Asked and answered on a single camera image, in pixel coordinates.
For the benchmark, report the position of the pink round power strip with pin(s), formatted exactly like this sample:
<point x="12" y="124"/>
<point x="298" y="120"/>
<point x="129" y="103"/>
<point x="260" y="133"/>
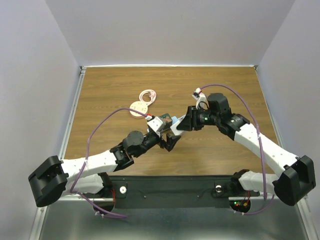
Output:
<point x="139" y="106"/>

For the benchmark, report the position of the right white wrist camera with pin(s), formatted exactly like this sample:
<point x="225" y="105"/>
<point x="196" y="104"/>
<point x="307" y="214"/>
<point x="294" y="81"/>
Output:
<point x="200" y="98"/>

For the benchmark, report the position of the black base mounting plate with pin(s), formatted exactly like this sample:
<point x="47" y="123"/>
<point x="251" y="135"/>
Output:
<point x="168" y="192"/>

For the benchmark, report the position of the white cube adapter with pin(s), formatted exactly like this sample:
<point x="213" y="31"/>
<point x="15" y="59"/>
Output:
<point x="175" y="131"/>

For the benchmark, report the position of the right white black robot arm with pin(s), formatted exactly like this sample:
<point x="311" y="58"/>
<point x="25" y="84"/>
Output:
<point x="293" y="177"/>

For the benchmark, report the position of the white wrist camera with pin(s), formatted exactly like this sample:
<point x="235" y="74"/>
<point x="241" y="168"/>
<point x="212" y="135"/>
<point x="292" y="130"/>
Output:
<point x="200" y="98"/>
<point x="155" y="124"/>

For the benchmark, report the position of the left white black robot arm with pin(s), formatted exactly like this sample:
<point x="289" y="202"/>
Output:
<point x="54" y="177"/>

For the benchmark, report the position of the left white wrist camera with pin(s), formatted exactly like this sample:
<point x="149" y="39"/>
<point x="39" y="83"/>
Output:
<point x="155" y="124"/>

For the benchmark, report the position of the dark green cube socket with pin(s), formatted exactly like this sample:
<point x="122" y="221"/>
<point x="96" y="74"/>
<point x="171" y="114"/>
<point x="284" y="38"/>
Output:
<point x="167" y="119"/>

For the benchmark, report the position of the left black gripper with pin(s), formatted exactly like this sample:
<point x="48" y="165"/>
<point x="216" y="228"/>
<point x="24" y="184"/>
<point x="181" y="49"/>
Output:
<point x="170" y="141"/>

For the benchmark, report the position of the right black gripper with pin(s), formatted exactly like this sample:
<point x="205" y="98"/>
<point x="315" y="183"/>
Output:
<point x="190" y="120"/>

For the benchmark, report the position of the blue power strip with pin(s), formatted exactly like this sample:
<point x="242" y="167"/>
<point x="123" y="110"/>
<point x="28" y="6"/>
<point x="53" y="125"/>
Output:
<point x="177" y="119"/>

